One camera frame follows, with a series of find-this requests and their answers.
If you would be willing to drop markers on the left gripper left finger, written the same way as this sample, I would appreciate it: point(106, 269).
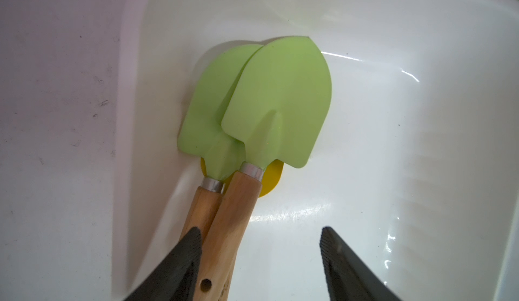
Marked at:
point(176, 276)

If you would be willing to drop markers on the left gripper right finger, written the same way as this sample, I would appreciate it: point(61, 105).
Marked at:
point(347, 276)

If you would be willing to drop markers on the yellow shovel wooden handle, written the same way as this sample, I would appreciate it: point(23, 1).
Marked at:
point(270, 179)

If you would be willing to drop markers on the green wooden-handle shovel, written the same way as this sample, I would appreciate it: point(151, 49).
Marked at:
point(202, 135)
point(277, 110)

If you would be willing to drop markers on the white storage tray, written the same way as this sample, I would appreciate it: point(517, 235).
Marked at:
point(416, 166)

